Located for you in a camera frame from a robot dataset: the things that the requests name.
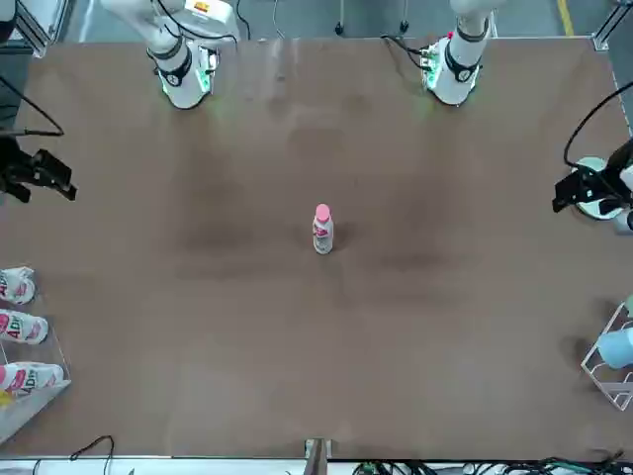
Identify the aluminium frame rail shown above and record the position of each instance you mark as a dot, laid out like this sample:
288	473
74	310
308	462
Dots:
44	42
601	42

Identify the pale green plate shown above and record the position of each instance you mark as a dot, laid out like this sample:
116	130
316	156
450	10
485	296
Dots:
591	163

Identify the black wheeled stand legs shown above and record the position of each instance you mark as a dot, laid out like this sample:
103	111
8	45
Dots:
339	27

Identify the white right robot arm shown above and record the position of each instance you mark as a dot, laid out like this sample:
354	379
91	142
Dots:
185	84

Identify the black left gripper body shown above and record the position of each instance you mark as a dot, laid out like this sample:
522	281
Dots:
614	178

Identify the white drink bottle pink label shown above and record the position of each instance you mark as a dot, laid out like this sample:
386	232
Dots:
322	240

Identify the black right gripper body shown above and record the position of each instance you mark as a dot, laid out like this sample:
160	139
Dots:
12	165

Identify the white shelf bottle pink cap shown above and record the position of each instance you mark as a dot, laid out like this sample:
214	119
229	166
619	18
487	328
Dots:
34	377
17	287
25	329

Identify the light blue cup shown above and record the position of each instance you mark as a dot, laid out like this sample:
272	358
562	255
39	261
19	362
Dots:
618	349

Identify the clear acrylic bottle shelf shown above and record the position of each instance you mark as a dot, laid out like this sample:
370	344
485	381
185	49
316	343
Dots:
34	410

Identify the cup drying rack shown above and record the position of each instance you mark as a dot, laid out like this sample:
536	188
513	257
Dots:
610	396

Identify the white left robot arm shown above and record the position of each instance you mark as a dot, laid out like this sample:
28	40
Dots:
457	69

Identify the yellow juice bottle orange cap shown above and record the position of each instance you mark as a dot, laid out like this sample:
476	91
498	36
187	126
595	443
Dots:
4	398

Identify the aluminium camera post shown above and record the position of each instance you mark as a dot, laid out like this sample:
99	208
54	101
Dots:
318	457

